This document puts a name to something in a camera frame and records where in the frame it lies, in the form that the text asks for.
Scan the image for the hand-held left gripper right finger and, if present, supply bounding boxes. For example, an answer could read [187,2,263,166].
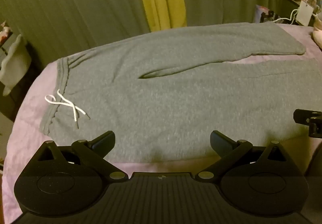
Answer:
[197,130,289,182]

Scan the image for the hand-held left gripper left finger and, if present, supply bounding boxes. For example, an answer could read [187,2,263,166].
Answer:
[37,130,129,182]

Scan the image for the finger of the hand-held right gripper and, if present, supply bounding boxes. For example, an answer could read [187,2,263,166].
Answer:
[293,109,322,139]

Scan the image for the grey sweatpants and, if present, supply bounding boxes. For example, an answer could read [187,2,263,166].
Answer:
[40,21,322,164]

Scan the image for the purple bed blanket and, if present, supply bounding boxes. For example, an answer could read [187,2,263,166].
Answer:
[0,23,322,224]

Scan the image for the pink plush toy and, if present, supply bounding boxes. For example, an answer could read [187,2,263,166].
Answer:
[312,11,322,50]

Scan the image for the purple printed object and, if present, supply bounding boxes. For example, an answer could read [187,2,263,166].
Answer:
[255,4,275,23]

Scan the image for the pale hanging cloth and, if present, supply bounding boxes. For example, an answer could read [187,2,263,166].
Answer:
[0,34,32,96]

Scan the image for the white cable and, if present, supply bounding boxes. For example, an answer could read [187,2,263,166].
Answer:
[273,9,299,25]

